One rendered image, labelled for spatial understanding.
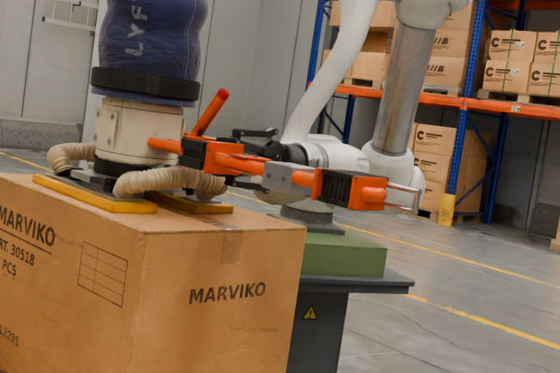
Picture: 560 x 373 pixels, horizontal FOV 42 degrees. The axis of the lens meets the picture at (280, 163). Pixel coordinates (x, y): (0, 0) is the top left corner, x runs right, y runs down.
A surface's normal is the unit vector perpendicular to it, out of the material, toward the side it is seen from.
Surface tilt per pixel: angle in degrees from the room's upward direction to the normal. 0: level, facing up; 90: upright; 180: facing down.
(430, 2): 122
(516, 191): 90
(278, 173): 90
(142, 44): 75
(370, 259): 90
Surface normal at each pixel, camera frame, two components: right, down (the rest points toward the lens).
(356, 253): 0.40, 0.13
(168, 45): 0.50, -0.12
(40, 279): -0.69, -0.04
